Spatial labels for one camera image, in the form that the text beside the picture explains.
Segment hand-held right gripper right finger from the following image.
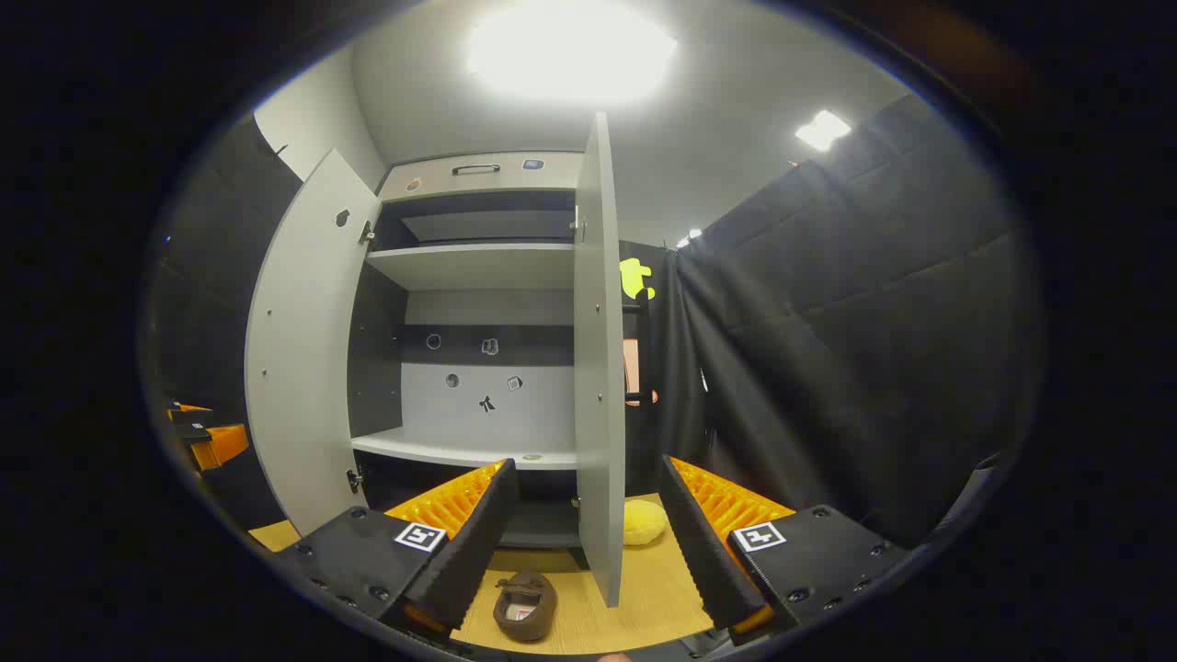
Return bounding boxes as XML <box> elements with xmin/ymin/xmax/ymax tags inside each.
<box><xmin>657</xmin><ymin>455</ymin><xmax>911</xmax><ymax>645</ymax></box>

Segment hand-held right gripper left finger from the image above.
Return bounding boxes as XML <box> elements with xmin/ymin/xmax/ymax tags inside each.
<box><xmin>271</xmin><ymin>458</ymin><xmax>520</xmax><ymax>642</ymax></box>

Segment brown fuzzy shoe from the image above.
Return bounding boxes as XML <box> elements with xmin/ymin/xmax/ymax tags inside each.
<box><xmin>493</xmin><ymin>570</ymin><xmax>558</xmax><ymax>643</ymax></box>

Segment grey cabinet door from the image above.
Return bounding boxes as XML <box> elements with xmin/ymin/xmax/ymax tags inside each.
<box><xmin>572</xmin><ymin>112</ymin><xmax>628</xmax><ymax>608</ymax></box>
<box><xmin>244</xmin><ymin>149</ymin><xmax>383</xmax><ymax>539</ymax></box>

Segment grey shoe cabinet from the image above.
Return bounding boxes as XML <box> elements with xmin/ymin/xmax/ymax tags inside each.
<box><xmin>348</xmin><ymin>152</ymin><xmax>589</xmax><ymax>553</ymax></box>

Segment yellow plush cushion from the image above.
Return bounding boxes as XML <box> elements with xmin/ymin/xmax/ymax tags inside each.
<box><xmin>623</xmin><ymin>499</ymin><xmax>669</xmax><ymax>548</ymax></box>

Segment black backdrop cloth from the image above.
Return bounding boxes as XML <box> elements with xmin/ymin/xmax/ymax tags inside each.
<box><xmin>147</xmin><ymin>92</ymin><xmax>1022</xmax><ymax>553</ymax></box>

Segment large ceiling light panel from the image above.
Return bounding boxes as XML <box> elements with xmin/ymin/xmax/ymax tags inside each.
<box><xmin>467</xmin><ymin>0</ymin><xmax>680</xmax><ymax>104</ymax></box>

